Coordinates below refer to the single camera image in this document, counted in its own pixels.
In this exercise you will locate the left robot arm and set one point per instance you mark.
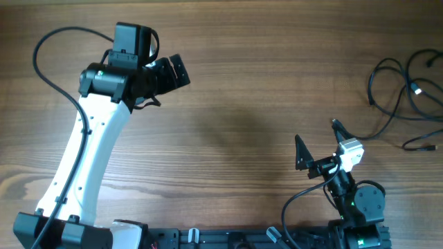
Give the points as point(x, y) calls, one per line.
point(130, 76)

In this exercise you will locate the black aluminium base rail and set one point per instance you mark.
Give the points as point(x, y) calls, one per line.
point(239, 238)

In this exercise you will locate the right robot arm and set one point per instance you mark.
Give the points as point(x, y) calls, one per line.
point(360, 204)

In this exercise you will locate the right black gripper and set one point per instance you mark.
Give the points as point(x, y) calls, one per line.
point(305, 160)

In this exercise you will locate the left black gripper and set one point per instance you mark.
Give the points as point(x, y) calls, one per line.
point(169, 82)

